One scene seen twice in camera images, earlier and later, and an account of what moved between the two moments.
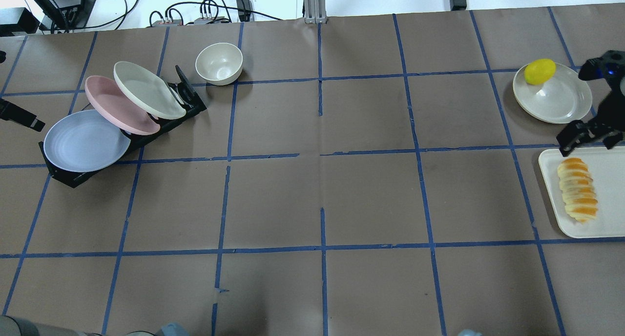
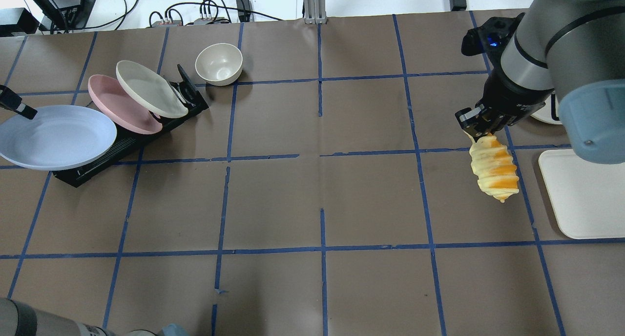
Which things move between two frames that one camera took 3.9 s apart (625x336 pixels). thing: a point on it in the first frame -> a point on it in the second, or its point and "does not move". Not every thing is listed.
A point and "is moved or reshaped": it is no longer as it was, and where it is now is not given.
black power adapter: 243,6 does not move
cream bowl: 219,63 does not move
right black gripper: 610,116 -> 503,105
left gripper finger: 10,111 -> 10,100
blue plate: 81,141 is moved or reshaped
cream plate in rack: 148,91 does not move
